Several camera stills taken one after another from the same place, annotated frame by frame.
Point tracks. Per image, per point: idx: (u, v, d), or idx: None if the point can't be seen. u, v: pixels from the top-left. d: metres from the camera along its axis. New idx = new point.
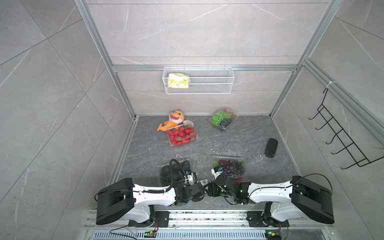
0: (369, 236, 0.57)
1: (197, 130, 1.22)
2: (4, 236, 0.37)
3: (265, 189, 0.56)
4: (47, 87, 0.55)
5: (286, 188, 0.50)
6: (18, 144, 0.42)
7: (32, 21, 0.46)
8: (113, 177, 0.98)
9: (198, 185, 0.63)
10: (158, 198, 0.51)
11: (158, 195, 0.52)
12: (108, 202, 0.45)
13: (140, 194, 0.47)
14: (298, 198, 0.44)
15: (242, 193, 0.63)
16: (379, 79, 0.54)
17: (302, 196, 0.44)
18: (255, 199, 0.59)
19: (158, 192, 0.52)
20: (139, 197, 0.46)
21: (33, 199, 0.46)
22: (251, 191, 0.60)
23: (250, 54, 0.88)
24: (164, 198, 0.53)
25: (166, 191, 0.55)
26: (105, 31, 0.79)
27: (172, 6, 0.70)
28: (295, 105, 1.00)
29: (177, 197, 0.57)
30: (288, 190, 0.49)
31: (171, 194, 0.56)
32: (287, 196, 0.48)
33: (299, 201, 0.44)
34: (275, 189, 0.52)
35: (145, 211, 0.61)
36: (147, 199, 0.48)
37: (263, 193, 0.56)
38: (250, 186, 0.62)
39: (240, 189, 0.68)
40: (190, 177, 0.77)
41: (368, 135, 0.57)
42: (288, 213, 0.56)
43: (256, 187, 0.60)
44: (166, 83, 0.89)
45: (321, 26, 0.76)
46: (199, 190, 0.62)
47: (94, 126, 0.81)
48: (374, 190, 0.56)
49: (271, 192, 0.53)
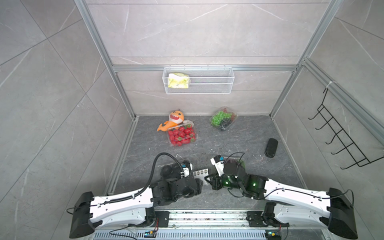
0: (369, 236, 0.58)
1: (197, 130, 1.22)
2: (4, 236, 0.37)
3: (293, 193, 0.49)
4: (47, 87, 0.55)
5: (322, 199, 0.45)
6: (19, 144, 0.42)
7: (32, 21, 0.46)
8: (113, 176, 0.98)
9: (187, 180, 0.53)
10: (129, 204, 0.47)
11: (123, 203, 0.47)
12: (79, 214, 0.46)
13: (100, 206, 0.44)
14: (339, 215, 0.40)
15: (254, 188, 0.55)
16: (380, 78, 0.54)
17: (342, 213, 0.40)
18: (268, 196, 0.54)
19: (126, 199, 0.47)
20: (100, 209, 0.44)
21: (34, 199, 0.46)
22: (268, 189, 0.53)
23: (250, 54, 0.88)
24: (134, 203, 0.48)
25: (134, 197, 0.48)
26: (105, 30, 0.79)
27: (172, 5, 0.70)
28: (295, 105, 1.00)
29: (154, 197, 0.50)
30: (325, 201, 0.44)
31: (144, 195, 0.50)
32: (321, 207, 0.44)
33: (340, 217, 0.40)
34: (308, 197, 0.46)
35: (137, 215, 0.61)
36: (108, 209, 0.45)
37: (286, 194, 0.50)
38: (268, 183, 0.55)
39: (253, 183, 0.57)
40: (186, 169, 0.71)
41: (368, 135, 0.57)
42: (298, 218, 0.56)
43: (279, 187, 0.52)
44: (166, 83, 0.89)
45: (321, 26, 0.76)
46: (186, 185, 0.51)
47: (94, 126, 0.81)
48: (374, 190, 0.56)
49: (301, 199, 0.47)
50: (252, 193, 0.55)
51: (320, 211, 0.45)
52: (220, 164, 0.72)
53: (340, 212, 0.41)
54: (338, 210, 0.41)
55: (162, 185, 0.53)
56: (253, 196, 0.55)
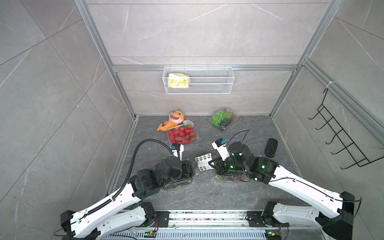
0: (369, 236, 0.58)
1: (197, 130, 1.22)
2: (4, 236, 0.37)
3: (303, 186, 0.45)
4: (47, 87, 0.55)
5: (334, 200, 0.42)
6: (19, 144, 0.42)
7: (32, 21, 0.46)
8: (113, 176, 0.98)
9: (167, 161, 0.47)
10: (113, 207, 0.43)
11: (106, 209, 0.43)
12: (64, 239, 0.39)
13: (81, 221, 0.41)
14: (348, 218, 0.38)
15: (261, 169, 0.50)
16: (380, 78, 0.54)
17: (351, 217, 0.38)
18: (272, 182, 0.50)
19: (106, 205, 0.43)
20: (80, 225, 0.41)
21: (34, 199, 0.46)
22: (278, 175, 0.48)
23: (250, 54, 0.88)
24: (118, 205, 0.44)
25: (114, 199, 0.44)
26: (105, 30, 0.79)
27: (172, 6, 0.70)
28: (295, 105, 1.00)
29: (136, 191, 0.45)
30: (336, 203, 0.41)
31: (125, 195, 0.45)
32: (331, 208, 0.41)
33: (349, 221, 0.38)
34: (319, 195, 0.43)
35: (137, 215, 0.61)
36: (91, 221, 0.41)
37: (296, 186, 0.46)
38: (277, 170, 0.49)
39: (262, 165, 0.51)
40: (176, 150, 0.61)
41: (368, 135, 0.57)
42: (294, 217, 0.56)
43: (290, 176, 0.48)
44: (166, 83, 0.89)
45: (321, 26, 0.76)
46: (169, 166, 0.47)
47: (94, 126, 0.81)
48: (374, 190, 0.56)
49: (310, 194, 0.44)
50: (256, 174, 0.51)
51: (328, 212, 0.42)
52: (222, 147, 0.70)
53: (350, 215, 0.39)
54: (349, 213, 0.39)
55: (143, 175, 0.48)
56: (258, 177, 0.50)
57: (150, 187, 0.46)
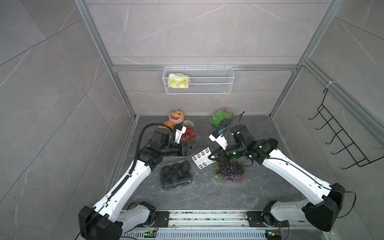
0: (369, 236, 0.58)
1: (197, 130, 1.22)
2: (4, 236, 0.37)
3: (295, 170, 0.46)
4: (47, 87, 0.55)
5: (322, 187, 0.42)
6: (19, 144, 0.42)
7: (32, 21, 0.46)
8: (113, 176, 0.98)
9: (156, 131, 0.54)
10: (132, 183, 0.46)
11: (126, 186, 0.45)
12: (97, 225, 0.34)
13: (107, 204, 0.41)
14: (331, 204, 0.39)
15: (259, 149, 0.51)
16: (380, 79, 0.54)
17: (336, 206, 0.38)
18: (266, 162, 0.51)
19: (125, 182, 0.46)
20: (110, 207, 0.41)
21: (33, 199, 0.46)
22: (273, 156, 0.49)
23: (250, 54, 0.88)
24: (136, 178, 0.47)
25: (131, 174, 0.47)
26: (105, 30, 0.79)
27: (172, 6, 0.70)
28: (295, 105, 1.00)
29: (146, 161, 0.51)
30: (324, 190, 0.41)
31: (138, 168, 0.49)
32: (316, 193, 0.42)
33: (331, 207, 0.38)
34: (308, 180, 0.44)
35: (143, 209, 0.63)
36: (119, 200, 0.42)
37: (288, 169, 0.47)
38: (275, 151, 0.51)
39: (260, 146, 0.53)
40: (177, 131, 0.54)
41: (368, 135, 0.57)
42: (288, 211, 0.57)
43: (284, 160, 0.48)
44: (166, 83, 0.89)
45: (321, 26, 0.76)
46: (161, 134, 0.54)
47: (94, 126, 0.81)
48: (374, 190, 0.56)
49: (300, 178, 0.44)
50: (252, 152, 0.53)
51: (311, 196, 0.44)
52: (221, 138, 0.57)
53: (335, 204, 0.39)
54: (334, 201, 0.39)
55: (145, 149, 0.54)
56: (252, 155, 0.53)
57: (156, 155, 0.53)
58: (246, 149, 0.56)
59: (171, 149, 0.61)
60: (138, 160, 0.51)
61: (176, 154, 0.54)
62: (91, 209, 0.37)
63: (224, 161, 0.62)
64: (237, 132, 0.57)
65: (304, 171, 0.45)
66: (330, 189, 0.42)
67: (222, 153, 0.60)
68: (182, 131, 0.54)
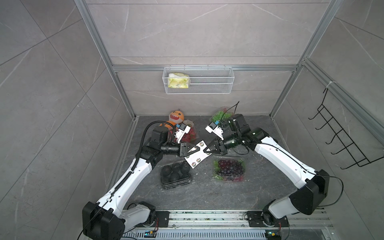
0: (369, 236, 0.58)
1: (197, 130, 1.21)
2: (4, 236, 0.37)
3: (283, 155, 0.49)
4: (47, 87, 0.55)
5: (307, 171, 0.44)
6: (19, 144, 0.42)
7: (32, 21, 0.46)
8: (113, 176, 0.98)
9: (155, 129, 0.55)
10: (134, 179, 0.47)
11: (129, 182, 0.46)
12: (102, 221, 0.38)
13: (111, 199, 0.42)
14: (313, 187, 0.41)
15: (252, 135, 0.55)
16: (380, 79, 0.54)
17: (317, 188, 0.41)
18: (257, 148, 0.54)
19: (128, 178, 0.47)
20: (113, 203, 0.41)
21: (33, 199, 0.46)
22: (264, 142, 0.52)
23: (250, 54, 0.88)
24: (138, 175, 0.48)
25: (133, 171, 0.49)
26: (105, 30, 0.79)
27: (172, 6, 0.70)
28: (295, 105, 1.00)
29: (147, 158, 0.52)
30: (309, 174, 0.44)
31: (141, 165, 0.51)
32: (300, 177, 0.44)
33: (312, 189, 0.41)
34: (294, 165, 0.46)
35: (143, 207, 0.63)
36: (122, 196, 0.43)
37: (277, 154, 0.49)
38: (266, 138, 0.53)
39: (253, 132, 0.56)
40: (179, 131, 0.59)
41: (368, 135, 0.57)
42: (281, 205, 0.59)
43: (275, 145, 0.51)
44: (166, 83, 0.89)
45: (321, 26, 0.76)
46: (160, 132, 0.55)
47: (94, 126, 0.81)
48: (374, 190, 0.56)
49: (288, 162, 0.47)
50: (245, 138, 0.56)
51: (296, 180, 0.46)
52: (218, 129, 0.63)
53: (316, 186, 0.41)
54: (316, 185, 0.41)
55: (145, 148, 0.56)
56: (245, 141, 0.56)
57: (156, 153, 0.54)
58: (241, 135, 0.62)
59: (169, 147, 0.61)
60: (140, 158, 0.53)
61: (175, 154, 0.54)
62: (95, 205, 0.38)
63: (223, 153, 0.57)
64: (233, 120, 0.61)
65: (292, 157, 0.48)
66: (314, 174, 0.44)
67: (222, 144, 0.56)
68: (185, 131, 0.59)
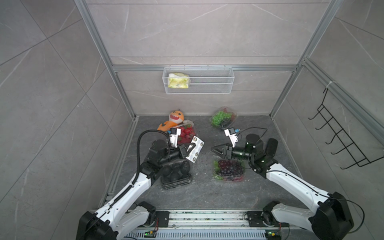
0: (369, 237, 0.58)
1: (197, 130, 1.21)
2: (4, 236, 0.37)
3: (294, 180, 0.50)
4: (47, 87, 0.55)
5: (319, 194, 0.44)
6: (19, 144, 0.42)
7: (32, 21, 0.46)
8: (113, 176, 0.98)
9: (153, 147, 0.55)
10: (133, 193, 0.49)
11: (128, 196, 0.47)
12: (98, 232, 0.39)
13: (109, 211, 0.43)
14: (327, 210, 0.40)
15: (262, 163, 0.59)
16: (379, 79, 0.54)
17: (332, 212, 0.40)
18: (269, 176, 0.57)
19: (127, 191, 0.48)
20: (111, 214, 0.42)
21: (33, 199, 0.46)
22: (273, 168, 0.56)
23: (250, 54, 0.88)
24: (137, 189, 0.50)
25: (133, 185, 0.51)
26: (105, 31, 0.79)
27: (172, 6, 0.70)
28: (295, 105, 1.00)
29: (148, 174, 0.55)
30: (321, 197, 0.44)
31: (141, 179, 0.53)
32: (312, 200, 0.44)
33: (326, 213, 0.40)
34: (305, 188, 0.47)
35: (141, 211, 0.62)
36: (120, 208, 0.44)
37: (287, 179, 0.51)
38: (274, 165, 0.57)
39: (262, 159, 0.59)
40: (173, 136, 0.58)
41: (368, 135, 0.57)
42: (292, 217, 0.56)
43: (284, 170, 0.54)
44: (166, 83, 0.89)
45: (321, 27, 0.76)
46: (157, 150, 0.55)
47: (94, 126, 0.81)
48: (374, 190, 0.56)
49: (300, 187, 0.48)
50: (257, 167, 0.59)
51: (310, 204, 0.46)
52: (234, 136, 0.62)
53: (331, 210, 0.40)
54: (331, 208, 0.40)
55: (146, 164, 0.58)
56: (256, 169, 0.60)
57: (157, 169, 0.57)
58: (253, 161, 0.61)
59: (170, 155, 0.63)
60: (140, 173, 0.55)
61: (177, 157, 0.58)
62: (92, 215, 0.41)
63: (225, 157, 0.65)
64: (253, 145, 0.60)
65: (303, 181, 0.49)
66: (327, 197, 0.43)
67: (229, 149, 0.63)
68: (177, 134, 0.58)
